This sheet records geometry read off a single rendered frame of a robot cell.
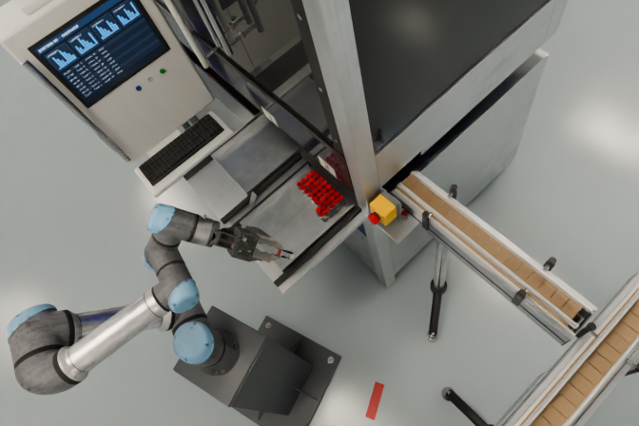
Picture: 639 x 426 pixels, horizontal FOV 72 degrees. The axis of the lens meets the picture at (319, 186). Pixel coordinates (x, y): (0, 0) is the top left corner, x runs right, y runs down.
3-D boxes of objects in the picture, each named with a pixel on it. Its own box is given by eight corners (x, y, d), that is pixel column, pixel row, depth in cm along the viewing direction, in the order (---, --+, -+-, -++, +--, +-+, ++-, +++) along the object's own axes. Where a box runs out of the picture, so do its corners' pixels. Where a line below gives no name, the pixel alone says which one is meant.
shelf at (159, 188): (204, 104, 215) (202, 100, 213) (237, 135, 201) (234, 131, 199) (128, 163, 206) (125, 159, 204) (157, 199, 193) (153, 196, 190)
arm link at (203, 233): (187, 239, 117) (198, 209, 117) (203, 243, 119) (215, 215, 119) (190, 245, 110) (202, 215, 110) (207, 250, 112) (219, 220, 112)
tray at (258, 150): (275, 109, 190) (273, 105, 187) (314, 142, 178) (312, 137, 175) (214, 160, 184) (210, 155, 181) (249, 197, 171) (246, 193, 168)
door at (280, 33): (264, 86, 152) (186, -86, 102) (348, 155, 132) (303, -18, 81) (262, 87, 152) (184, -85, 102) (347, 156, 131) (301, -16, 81)
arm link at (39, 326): (200, 335, 149) (9, 383, 109) (183, 300, 157) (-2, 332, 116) (215, 314, 144) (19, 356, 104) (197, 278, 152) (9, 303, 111)
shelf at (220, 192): (270, 106, 194) (268, 104, 193) (383, 203, 160) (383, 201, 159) (183, 176, 185) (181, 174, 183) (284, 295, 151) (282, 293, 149)
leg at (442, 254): (437, 276, 222) (444, 209, 157) (451, 288, 218) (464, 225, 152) (425, 288, 220) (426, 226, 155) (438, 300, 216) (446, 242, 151)
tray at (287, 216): (309, 168, 172) (307, 164, 169) (355, 209, 159) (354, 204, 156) (242, 225, 165) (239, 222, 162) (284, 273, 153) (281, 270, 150)
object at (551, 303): (389, 205, 162) (386, 184, 148) (418, 179, 165) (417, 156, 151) (558, 350, 128) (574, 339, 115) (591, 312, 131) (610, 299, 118)
